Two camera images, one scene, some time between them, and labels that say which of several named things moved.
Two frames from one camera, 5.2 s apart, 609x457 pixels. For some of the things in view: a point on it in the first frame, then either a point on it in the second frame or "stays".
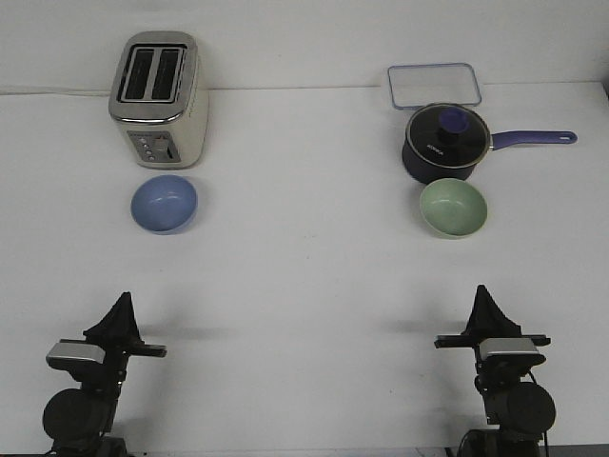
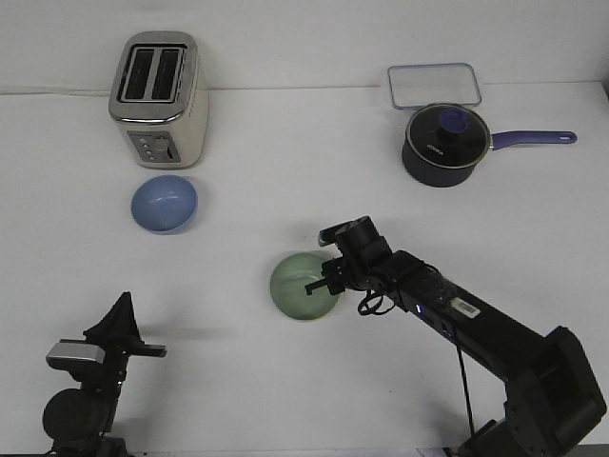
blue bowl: [164, 204] stays
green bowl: [452, 207] to [288, 288]
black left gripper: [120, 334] stays
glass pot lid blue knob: [449, 135] stays
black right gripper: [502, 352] to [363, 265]
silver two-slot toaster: [155, 94] stays
